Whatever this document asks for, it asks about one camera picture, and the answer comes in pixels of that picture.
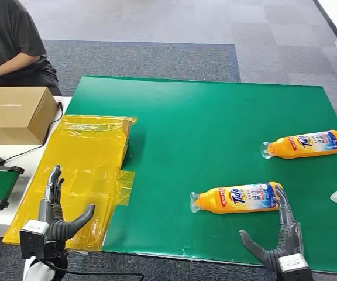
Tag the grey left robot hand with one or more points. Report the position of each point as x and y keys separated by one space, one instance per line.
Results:
x=54 y=227

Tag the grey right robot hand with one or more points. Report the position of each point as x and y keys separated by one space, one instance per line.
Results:
x=288 y=240

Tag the orange Tide detergent bottle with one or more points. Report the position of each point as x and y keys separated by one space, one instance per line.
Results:
x=306 y=144
x=239 y=198

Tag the person's left forearm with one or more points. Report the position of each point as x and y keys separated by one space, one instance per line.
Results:
x=13 y=65

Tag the yellow plastic wrapped box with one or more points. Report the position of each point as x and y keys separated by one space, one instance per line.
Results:
x=80 y=163

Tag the white side table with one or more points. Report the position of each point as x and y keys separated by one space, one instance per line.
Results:
x=25 y=159

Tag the brown cardboard box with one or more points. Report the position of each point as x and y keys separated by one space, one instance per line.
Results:
x=13 y=116

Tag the green table mat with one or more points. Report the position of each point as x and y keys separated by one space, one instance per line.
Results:
x=215 y=128

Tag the person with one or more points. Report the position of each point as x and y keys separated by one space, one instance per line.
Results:
x=13 y=35

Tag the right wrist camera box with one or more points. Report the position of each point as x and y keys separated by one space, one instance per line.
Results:
x=294 y=269

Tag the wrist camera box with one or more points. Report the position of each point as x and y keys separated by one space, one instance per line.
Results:
x=33 y=239
x=294 y=269

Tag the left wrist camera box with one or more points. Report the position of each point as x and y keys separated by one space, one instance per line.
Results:
x=33 y=239

